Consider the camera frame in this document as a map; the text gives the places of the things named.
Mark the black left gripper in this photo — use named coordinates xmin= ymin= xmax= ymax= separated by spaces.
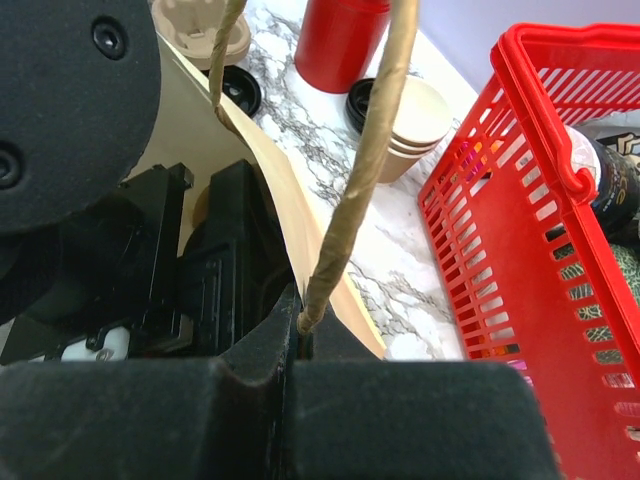
xmin=1 ymin=160 xmax=293 ymax=363

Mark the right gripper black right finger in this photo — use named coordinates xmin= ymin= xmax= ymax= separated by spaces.
xmin=287 ymin=315 xmax=560 ymax=479

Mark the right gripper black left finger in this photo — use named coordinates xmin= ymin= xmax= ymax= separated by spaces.
xmin=1 ymin=286 xmax=300 ymax=479

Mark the beige paper bag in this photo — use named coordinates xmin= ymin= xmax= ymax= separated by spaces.
xmin=133 ymin=1 xmax=418 ymax=358

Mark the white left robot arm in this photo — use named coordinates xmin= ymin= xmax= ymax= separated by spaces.
xmin=1 ymin=1 xmax=293 ymax=365

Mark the cardboard cup carrier tray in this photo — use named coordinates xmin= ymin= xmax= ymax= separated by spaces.
xmin=151 ymin=0 xmax=251 ymax=72

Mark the red plastic shopping basket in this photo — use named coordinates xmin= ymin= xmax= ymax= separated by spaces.
xmin=418 ymin=23 xmax=639 ymax=479

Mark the black lid near basket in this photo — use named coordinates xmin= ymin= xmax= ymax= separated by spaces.
xmin=345 ymin=78 xmax=375 ymax=134

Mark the stack of paper cups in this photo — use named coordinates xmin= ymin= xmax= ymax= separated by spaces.
xmin=378 ymin=76 xmax=453 ymax=184

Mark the red straw holder cup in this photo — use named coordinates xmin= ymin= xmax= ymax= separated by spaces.
xmin=294 ymin=0 xmax=391 ymax=94

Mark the green round melon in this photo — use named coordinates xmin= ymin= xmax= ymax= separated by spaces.
xmin=553 ymin=243 xmax=639 ymax=364

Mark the dark printed jar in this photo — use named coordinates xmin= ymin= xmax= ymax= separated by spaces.
xmin=565 ymin=126 xmax=639 ymax=235

